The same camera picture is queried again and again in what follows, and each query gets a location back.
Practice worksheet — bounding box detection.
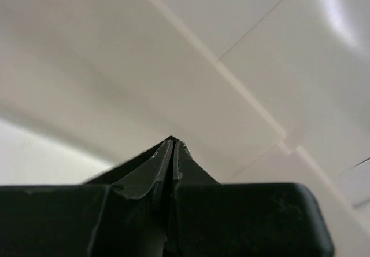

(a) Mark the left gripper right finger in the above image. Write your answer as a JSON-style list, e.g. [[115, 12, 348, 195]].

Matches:
[[164, 137, 221, 256]]

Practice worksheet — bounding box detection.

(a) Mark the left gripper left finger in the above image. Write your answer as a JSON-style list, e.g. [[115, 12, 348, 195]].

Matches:
[[80, 140, 173, 256]]

